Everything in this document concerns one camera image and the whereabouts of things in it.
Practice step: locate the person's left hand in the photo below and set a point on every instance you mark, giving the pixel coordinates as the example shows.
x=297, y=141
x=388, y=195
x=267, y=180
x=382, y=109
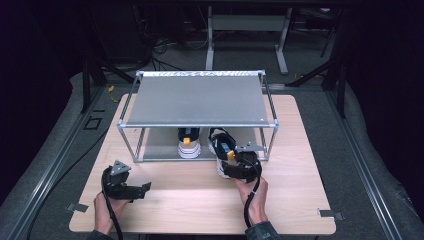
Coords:
x=103, y=213

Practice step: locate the black metal stand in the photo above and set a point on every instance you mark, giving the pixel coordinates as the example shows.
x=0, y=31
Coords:
x=95, y=76
x=328, y=76

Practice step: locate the navy white child sneaker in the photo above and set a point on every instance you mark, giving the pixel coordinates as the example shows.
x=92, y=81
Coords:
x=189, y=146
x=221, y=146

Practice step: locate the person's right hand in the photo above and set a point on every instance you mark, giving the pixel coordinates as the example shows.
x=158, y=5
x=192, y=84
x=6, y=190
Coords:
x=258, y=200

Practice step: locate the grey two-tier shoe rack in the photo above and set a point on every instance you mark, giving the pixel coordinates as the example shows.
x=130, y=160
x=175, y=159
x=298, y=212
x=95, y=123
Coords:
x=200, y=103

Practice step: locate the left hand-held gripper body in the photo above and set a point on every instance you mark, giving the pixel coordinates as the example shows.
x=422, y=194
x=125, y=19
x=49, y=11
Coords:
x=116, y=181

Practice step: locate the grey metal desk frame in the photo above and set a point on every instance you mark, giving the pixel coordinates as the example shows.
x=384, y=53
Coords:
x=246, y=23

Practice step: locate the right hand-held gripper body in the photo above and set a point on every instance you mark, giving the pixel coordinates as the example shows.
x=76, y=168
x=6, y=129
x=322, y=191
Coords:
x=248, y=166

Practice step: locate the yellow floor connector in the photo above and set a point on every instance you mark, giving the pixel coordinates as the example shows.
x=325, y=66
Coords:
x=111, y=89

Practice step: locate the aluminium floor rail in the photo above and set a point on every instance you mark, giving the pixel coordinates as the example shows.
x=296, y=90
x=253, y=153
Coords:
x=366, y=166
x=50, y=170

